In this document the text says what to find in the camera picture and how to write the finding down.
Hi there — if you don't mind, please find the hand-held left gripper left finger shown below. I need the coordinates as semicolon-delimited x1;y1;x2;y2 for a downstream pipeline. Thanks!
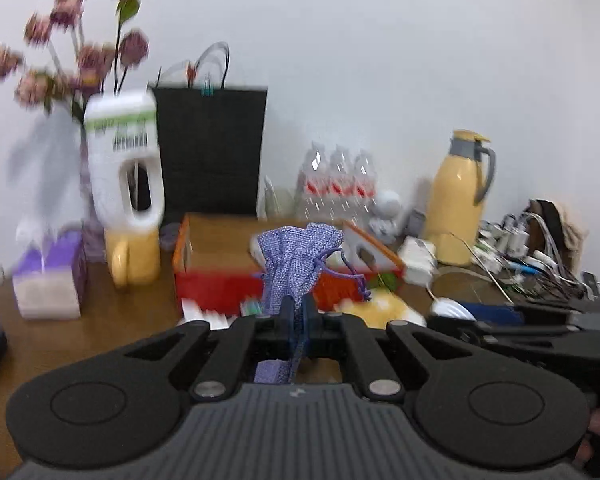
122;295;301;403

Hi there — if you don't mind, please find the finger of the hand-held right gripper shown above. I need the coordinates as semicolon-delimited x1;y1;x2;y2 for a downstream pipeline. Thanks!
427;302;578;337
457;330;581;367

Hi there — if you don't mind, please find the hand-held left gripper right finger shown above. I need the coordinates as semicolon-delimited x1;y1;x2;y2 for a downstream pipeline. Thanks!
302;294;476;403

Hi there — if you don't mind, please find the white pleated face mask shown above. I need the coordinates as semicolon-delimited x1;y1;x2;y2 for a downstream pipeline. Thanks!
429;297;477;322

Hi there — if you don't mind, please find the purple drawstring pouch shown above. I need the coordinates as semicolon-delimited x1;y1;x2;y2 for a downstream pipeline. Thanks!
254;223;368;386

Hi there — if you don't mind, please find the red cardboard box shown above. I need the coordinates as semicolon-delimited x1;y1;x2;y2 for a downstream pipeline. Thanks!
172;212;406;318

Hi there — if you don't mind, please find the white paper packet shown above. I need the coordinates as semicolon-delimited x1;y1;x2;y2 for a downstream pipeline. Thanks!
180;299;242;322

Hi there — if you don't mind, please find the yellow soft bun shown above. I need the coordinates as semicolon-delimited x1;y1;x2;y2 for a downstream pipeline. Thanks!
337;292;428;329

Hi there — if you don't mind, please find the white power adapter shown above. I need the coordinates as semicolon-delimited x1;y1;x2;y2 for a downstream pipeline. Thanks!
397;236;438;286

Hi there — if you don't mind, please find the brown bag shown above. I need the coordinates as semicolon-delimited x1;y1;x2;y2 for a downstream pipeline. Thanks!
525;199;588;272

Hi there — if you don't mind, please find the yellow thermos jug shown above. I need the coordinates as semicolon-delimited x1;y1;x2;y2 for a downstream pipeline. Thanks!
422;130;498;267

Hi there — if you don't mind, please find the small grey box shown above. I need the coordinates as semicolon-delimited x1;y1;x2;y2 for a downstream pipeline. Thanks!
407;207;428;237

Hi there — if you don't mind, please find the glass cup with spoon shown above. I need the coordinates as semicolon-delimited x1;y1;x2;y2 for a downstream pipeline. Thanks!
264;175;296;221

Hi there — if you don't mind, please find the white robot-shaped speaker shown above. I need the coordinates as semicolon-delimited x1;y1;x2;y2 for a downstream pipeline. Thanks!
370;190;407;242

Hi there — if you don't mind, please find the clear water bottle red label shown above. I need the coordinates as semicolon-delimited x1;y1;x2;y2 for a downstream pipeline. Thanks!
296;142;331;221
352;149;379;221
327;145;357;221

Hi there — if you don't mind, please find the black paper bag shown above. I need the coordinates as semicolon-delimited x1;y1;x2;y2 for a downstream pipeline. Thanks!
147;42;268;218

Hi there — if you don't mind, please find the purple tissue pack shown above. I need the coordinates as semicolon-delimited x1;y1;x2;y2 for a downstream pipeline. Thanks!
12;220;88;321

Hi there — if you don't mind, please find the white detergent bottle yellow cap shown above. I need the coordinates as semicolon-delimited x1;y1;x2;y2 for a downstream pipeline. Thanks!
82;90;166;288

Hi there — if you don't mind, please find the dried red leaf twig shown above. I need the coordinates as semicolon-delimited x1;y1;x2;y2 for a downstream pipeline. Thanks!
155;57;198;92

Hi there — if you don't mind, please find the dried pink rose bouquet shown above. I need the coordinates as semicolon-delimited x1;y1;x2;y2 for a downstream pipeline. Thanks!
0;0;153;121

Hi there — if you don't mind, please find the tangle of cables and chargers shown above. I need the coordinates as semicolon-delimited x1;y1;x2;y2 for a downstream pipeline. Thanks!
480;212;553;273

